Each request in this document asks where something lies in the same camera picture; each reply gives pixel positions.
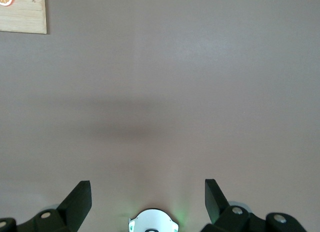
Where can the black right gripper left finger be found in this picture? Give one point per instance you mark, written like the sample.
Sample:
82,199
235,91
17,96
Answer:
72,209

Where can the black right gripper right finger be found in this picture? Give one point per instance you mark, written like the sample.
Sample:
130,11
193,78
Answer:
220,207

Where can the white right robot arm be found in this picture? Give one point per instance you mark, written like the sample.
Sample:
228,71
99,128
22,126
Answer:
153,219

